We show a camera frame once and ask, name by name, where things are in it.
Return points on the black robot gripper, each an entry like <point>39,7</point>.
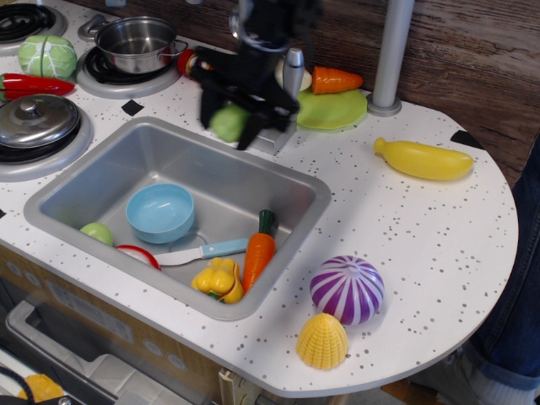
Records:
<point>247,78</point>

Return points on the light blue plastic bowl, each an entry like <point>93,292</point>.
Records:
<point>161,213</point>

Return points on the red toy ketchup bottle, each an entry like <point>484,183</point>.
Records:
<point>187,60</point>

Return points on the grey toy faucet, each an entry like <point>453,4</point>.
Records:
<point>291,84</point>

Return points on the cream toy egg piece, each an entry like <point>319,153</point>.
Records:
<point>291,77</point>

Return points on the green plastic plate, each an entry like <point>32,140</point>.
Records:
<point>331,111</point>

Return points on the orange toy carrot piece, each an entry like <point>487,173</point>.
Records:
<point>326,80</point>

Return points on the small steel pot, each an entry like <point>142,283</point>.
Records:
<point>139,45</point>

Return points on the grey toy sink basin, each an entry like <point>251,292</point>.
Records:
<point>229,187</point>

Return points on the yellow toy bell pepper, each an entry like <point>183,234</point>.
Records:
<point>220,279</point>

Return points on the red toy apple slice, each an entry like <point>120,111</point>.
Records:
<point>140,254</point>

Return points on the green toy apple half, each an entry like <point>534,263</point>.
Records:
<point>99,232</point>

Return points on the grey vertical pole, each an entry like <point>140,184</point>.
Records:
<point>383,101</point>

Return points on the green toy cabbage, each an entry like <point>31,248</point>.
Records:
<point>47,56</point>

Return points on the steel pot lid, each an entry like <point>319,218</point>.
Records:
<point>37,120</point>

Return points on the yellow toy banana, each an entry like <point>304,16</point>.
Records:
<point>424,161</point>

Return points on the purple striped toy onion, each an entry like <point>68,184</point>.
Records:
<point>348,288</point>

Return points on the red toy chili pepper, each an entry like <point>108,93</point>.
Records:
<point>18,85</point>

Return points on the front stove burner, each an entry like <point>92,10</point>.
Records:
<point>17,172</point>

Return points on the back left stove burner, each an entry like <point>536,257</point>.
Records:
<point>19,21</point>

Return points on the yellow toy corn piece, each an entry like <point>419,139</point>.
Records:
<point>323,342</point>

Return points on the yellow toy on floor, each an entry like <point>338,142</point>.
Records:
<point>43,388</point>

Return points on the person leg blue jeans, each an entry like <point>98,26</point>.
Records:
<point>506,346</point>

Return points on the white sneaker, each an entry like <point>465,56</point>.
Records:
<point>466,377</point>

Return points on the toy knife blue handle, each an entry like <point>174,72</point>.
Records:
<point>208,251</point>

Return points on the toy oven door handle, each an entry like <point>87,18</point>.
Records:
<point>98,381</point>

